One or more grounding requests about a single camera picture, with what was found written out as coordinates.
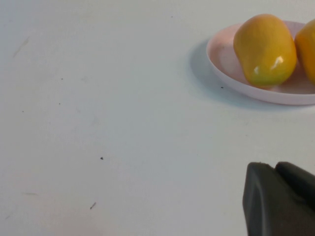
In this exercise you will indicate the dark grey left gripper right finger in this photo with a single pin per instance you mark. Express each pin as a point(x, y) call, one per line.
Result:
point(299, 183)

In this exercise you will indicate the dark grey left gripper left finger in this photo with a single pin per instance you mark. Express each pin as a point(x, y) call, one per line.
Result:
point(270, 209)

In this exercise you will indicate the yellow-orange plastic mango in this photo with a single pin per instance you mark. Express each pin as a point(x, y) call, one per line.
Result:
point(307, 49)
point(265, 49)

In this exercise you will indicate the pink round plate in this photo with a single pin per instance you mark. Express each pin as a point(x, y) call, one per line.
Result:
point(221, 61)

